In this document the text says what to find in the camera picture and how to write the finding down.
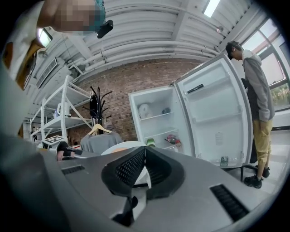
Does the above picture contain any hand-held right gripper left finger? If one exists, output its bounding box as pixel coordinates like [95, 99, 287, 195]
[44, 146, 145, 232]

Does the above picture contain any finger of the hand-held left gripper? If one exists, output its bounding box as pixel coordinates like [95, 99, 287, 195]
[72, 151, 89, 159]

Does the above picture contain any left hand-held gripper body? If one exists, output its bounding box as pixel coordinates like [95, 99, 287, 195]
[42, 135, 79, 161]

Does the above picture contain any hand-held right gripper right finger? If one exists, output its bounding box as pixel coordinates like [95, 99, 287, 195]
[135, 146, 272, 232]

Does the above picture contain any white round plate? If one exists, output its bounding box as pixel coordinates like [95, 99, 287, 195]
[101, 140, 152, 189]

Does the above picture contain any white refrigerator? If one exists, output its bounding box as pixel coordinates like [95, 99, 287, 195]
[128, 53, 254, 169]

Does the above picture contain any grey sweater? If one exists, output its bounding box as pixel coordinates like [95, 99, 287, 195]
[80, 132, 125, 157]

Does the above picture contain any red label cola bottle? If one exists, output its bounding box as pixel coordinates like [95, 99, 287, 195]
[166, 135, 182, 145]

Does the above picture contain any wooden clothes hanger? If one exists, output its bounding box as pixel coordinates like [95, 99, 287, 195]
[87, 123, 113, 136]

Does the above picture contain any black coat rack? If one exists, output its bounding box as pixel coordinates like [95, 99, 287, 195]
[82, 85, 113, 136]

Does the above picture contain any black hanging bag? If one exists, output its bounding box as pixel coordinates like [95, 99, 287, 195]
[89, 94, 99, 118]

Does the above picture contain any white metal shelving rack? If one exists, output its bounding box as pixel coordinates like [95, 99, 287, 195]
[29, 74, 94, 145]

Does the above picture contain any white plastic bag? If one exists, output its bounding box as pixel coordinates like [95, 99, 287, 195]
[138, 103, 153, 120]

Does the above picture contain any white air conditioner vent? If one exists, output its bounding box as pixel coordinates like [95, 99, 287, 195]
[35, 58, 59, 89]

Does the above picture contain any clear water bottle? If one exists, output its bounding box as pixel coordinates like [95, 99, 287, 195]
[212, 156, 242, 168]

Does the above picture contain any mustard brown jacket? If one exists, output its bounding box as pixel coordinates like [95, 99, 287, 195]
[1, 38, 40, 91]

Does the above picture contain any black slim case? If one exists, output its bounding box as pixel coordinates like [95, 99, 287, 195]
[187, 83, 204, 95]

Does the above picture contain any ceiling light panel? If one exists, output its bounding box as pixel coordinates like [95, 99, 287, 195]
[38, 27, 53, 48]
[203, 0, 221, 18]

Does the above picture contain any white cartoon print sweatshirt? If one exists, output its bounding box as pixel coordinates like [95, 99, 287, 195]
[2, 0, 49, 96]

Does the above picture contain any window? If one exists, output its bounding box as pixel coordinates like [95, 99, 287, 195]
[240, 18, 290, 111]

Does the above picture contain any black head-worn camera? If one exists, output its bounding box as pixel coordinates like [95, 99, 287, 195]
[97, 19, 114, 39]

